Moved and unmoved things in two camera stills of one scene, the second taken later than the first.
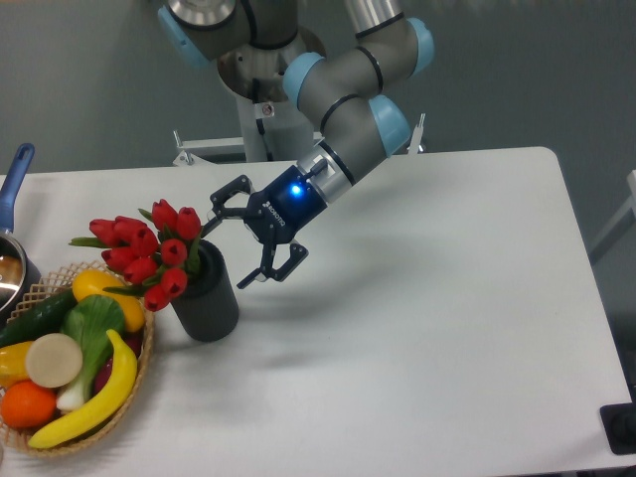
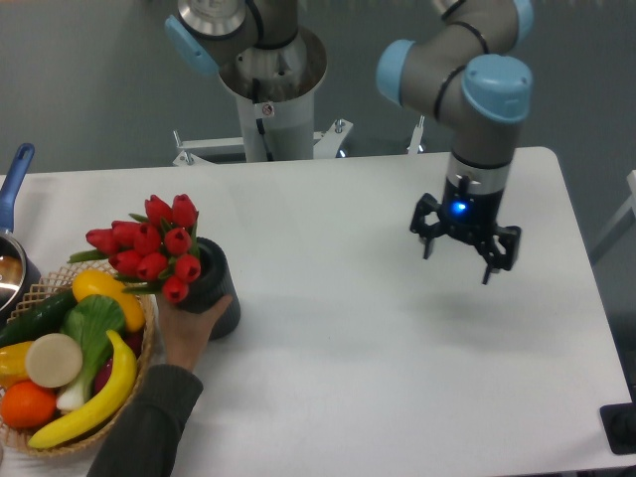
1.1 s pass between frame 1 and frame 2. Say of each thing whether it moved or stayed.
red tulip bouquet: moved
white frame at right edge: stayed
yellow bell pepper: stayed
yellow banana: stayed
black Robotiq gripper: moved
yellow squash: stayed
